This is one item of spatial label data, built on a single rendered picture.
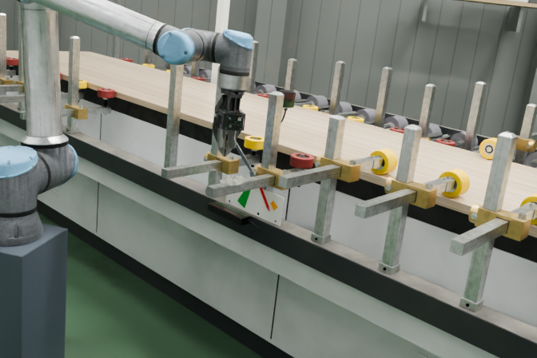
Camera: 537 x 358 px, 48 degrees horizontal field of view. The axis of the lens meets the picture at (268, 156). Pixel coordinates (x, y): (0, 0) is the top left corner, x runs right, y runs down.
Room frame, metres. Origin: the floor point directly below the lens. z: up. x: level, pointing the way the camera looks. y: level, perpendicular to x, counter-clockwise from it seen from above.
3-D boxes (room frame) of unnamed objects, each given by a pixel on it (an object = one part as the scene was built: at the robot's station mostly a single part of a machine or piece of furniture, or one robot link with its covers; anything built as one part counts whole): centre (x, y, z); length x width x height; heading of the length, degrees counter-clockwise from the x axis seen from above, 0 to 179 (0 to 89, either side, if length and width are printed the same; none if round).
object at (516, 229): (1.41, -0.58, 0.95); 0.13 x 0.06 x 0.05; 49
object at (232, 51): (1.79, 0.13, 1.25); 0.10 x 0.09 x 0.12; 76
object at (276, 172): (1.91, -0.02, 0.85); 0.13 x 0.06 x 0.05; 49
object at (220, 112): (1.78, 0.13, 1.08); 0.09 x 0.08 x 0.12; 18
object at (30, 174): (1.77, 0.78, 0.79); 0.17 x 0.15 x 0.18; 166
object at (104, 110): (2.69, 0.94, 0.80); 0.43 x 0.03 x 0.04; 139
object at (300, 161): (1.99, -0.11, 0.85); 0.08 x 0.08 x 0.11
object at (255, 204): (1.93, 0.03, 0.75); 0.26 x 0.01 x 0.10; 49
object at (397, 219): (1.59, -0.38, 0.89); 0.03 x 0.03 x 0.48; 49
